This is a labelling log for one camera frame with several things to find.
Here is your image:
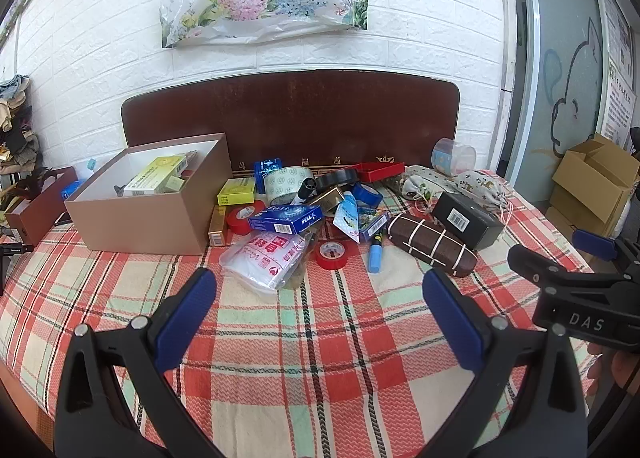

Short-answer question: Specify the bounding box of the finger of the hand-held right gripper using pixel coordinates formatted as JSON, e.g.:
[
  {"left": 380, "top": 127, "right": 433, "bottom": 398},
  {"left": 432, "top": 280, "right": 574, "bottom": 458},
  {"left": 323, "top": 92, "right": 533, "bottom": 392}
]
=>
[
  {"left": 507, "top": 244, "right": 626, "bottom": 296},
  {"left": 572, "top": 229, "right": 640, "bottom": 284}
]

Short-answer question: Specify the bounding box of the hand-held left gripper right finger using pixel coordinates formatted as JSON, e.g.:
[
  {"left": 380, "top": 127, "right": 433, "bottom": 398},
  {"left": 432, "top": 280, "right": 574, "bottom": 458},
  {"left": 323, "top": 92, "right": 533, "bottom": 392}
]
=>
[{"left": 422, "top": 268, "right": 588, "bottom": 458}]

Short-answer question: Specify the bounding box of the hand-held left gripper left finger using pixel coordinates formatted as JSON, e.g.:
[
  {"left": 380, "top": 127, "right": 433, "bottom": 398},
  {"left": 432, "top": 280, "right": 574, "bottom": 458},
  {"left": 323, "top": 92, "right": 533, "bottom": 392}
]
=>
[{"left": 54, "top": 267, "right": 226, "bottom": 458}]

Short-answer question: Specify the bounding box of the brown cardboard box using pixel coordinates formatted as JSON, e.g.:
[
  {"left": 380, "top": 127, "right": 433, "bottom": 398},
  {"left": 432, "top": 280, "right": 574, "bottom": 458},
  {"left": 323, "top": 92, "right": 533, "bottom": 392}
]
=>
[{"left": 64, "top": 132, "right": 233, "bottom": 256}]

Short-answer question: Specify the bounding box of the gold carton box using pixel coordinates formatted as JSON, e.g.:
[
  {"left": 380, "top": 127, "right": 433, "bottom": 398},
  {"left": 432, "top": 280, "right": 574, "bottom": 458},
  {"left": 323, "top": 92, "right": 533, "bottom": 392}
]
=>
[{"left": 305, "top": 185, "right": 346, "bottom": 214}]

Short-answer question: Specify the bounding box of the person's right hand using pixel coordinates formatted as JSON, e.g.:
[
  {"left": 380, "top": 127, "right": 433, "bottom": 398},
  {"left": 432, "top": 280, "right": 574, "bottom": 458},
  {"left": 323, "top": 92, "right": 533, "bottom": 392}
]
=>
[{"left": 587, "top": 341, "right": 640, "bottom": 399}]

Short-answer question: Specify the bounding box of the closed cardboard box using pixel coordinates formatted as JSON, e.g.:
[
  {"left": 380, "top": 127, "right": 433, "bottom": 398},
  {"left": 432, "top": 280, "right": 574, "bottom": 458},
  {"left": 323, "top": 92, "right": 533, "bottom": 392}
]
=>
[{"left": 545, "top": 205, "right": 626, "bottom": 240}]

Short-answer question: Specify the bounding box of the open cardboard box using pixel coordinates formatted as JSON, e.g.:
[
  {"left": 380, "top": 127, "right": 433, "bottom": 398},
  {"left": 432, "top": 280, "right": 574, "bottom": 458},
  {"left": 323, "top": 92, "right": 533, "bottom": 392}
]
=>
[{"left": 551, "top": 133, "right": 640, "bottom": 219}]

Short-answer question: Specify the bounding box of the black box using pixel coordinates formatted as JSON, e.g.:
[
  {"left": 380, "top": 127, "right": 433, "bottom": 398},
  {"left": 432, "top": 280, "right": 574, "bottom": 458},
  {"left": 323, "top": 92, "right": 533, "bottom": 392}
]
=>
[{"left": 431, "top": 191, "right": 506, "bottom": 251}]

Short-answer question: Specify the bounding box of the brown striped glasses case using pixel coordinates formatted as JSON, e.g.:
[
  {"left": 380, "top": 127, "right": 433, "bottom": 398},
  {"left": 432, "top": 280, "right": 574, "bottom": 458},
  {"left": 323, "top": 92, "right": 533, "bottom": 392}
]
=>
[{"left": 387, "top": 213, "right": 477, "bottom": 279}]

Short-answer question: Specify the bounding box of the long orange box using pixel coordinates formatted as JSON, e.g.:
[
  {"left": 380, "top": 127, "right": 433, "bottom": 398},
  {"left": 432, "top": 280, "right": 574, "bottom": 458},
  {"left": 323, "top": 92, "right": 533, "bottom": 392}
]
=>
[{"left": 208, "top": 205, "right": 228, "bottom": 247}]

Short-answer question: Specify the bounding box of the white plastic bag pack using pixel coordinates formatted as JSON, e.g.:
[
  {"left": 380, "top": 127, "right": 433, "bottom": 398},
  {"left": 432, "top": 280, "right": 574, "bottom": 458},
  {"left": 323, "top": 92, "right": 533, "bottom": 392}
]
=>
[{"left": 219, "top": 231, "right": 313, "bottom": 295}]

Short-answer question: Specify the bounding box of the blue marker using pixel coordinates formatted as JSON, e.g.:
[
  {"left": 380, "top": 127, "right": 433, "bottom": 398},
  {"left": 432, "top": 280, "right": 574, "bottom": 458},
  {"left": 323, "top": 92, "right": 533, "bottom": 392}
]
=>
[{"left": 367, "top": 233, "right": 385, "bottom": 273}]

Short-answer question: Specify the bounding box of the red tape roll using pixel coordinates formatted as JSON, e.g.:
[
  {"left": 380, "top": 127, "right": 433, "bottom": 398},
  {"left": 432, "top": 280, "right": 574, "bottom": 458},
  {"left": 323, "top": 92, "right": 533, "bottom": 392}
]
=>
[
  {"left": 226, "top": 199, "right": 267, "bottom": 235},
  {"left": 315, "top": 239, "right": 348, "bottom": 270}
]

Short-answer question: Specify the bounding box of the playing cards pack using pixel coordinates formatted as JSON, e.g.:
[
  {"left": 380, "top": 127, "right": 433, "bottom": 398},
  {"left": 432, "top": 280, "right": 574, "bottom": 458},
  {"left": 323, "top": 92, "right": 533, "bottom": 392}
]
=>
[{"left": 357, "top": 208, "right": 391, "bottom": 244}]

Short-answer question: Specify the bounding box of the clear plastic jar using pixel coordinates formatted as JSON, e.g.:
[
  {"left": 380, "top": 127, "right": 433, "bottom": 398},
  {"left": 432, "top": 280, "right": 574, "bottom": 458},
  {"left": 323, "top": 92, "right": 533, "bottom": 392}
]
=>
[{"left": 431, "top": 137, "right": 477, "bottom": 176}]

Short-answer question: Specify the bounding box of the yellow box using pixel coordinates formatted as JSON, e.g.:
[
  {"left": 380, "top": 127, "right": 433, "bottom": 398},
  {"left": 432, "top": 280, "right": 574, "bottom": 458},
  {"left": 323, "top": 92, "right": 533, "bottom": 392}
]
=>
[{"left": 216, "top": 177, "right": 257, "bottom": 205}]

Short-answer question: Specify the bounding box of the plaid blanket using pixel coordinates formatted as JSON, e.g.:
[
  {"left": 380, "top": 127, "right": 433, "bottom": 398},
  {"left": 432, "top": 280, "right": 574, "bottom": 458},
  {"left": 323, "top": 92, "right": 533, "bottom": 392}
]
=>
[{"left": 0, "top": 165, "right": 596, "bottom": 458}]

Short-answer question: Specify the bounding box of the flat blue box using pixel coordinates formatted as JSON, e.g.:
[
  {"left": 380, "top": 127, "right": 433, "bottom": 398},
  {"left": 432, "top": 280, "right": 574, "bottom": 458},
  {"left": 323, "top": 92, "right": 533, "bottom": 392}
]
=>
[{"left": 247, "top": 204, "right": 323, "bottom": 235}]

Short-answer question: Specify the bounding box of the yellow-green medicine box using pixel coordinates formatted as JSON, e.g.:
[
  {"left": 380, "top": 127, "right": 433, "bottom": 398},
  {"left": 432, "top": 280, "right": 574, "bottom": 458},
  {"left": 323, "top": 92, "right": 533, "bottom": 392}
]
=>
[{"left": 122, "top": 154, "right": 190, "bottom": 196}]

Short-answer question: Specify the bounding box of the blister card package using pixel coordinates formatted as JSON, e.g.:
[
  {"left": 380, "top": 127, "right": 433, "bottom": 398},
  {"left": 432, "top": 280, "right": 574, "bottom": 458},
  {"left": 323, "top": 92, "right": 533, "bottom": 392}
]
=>
[{"left": 332, "top": 198, "right": 362, "bottom": 239}]

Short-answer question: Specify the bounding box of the blue tape roll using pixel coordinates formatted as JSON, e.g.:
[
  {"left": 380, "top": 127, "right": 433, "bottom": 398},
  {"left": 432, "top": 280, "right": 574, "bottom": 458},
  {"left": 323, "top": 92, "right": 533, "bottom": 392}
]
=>
[{"left": 352, "top": 183, "right": 385, "bottom": 209}]

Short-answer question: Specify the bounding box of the clear tape roll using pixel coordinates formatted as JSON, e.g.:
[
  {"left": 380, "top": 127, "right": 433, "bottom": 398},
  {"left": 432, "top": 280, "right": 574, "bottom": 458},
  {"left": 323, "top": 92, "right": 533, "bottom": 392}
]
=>
[{"left": 263, "top": 165, "right": 315, "bottom": 206}]

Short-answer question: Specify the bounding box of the red tray box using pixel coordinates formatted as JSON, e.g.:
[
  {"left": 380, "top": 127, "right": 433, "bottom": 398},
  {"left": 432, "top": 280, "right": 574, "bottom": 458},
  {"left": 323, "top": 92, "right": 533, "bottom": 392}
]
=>
[{"left": 350, "top": 161, "right": 406, "bottom": 184}]

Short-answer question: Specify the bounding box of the blue foil pack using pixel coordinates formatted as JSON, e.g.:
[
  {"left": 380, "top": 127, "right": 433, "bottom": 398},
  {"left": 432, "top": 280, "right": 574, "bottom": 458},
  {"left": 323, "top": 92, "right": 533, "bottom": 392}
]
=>
[{"left": 253, "top": 157, "right": 283, "bottom": 195}]

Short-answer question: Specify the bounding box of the dark red box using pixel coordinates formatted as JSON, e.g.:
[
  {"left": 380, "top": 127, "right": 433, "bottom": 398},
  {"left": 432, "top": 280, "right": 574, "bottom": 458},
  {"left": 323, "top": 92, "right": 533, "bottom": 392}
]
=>
[{"left": 5, "top": 165, "right": 78, "bottom": 246}]

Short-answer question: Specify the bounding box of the glass door with cartoon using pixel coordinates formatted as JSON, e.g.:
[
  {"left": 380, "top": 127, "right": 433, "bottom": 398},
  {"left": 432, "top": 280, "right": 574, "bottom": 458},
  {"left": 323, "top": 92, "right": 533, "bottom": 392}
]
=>
[{"left": 520, "top": 0, "right": 608, "bottom": 174}]

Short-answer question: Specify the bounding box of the black device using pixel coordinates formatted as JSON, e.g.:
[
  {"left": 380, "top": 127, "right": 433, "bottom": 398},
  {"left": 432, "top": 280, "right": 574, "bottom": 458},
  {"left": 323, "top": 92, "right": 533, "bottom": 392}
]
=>
[{"left": 0, "top": 242, "right": 35, "bottom": 296}]

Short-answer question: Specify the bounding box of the black tape roll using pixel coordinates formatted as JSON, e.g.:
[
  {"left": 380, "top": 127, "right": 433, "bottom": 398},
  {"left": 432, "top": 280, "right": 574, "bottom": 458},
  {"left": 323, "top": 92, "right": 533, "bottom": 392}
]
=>
[{"left": 315, "top": 169, "right": 360, "bottom": 191}]

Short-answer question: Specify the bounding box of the dark red decoration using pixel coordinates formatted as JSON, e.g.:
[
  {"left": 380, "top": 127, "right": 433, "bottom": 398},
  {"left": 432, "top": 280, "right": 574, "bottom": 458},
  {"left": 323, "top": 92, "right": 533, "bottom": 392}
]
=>
[{"left": 7, "top": 165, "right": 66, "bottom": 201}]

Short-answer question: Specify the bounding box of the brown headboard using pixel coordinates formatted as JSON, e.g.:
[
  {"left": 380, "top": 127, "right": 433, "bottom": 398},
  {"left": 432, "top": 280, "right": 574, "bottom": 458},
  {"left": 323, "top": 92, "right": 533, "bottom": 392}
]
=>
[{"left": 120, "top": 69, "right": 461, "bottom": 176}]

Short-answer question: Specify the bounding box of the pile of clothes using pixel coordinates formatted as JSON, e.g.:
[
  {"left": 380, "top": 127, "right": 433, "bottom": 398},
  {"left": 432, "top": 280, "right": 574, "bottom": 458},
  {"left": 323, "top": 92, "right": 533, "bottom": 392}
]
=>
[{"left": 0, "top": 74, "right": 43, "bottom": 174}]

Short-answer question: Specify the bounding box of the wall poster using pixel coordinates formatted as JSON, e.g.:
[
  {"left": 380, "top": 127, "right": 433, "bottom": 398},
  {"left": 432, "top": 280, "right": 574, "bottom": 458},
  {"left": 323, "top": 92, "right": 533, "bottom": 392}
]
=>
[{"left": 595, "top": 0, "right": 638, "bottom": 144}]

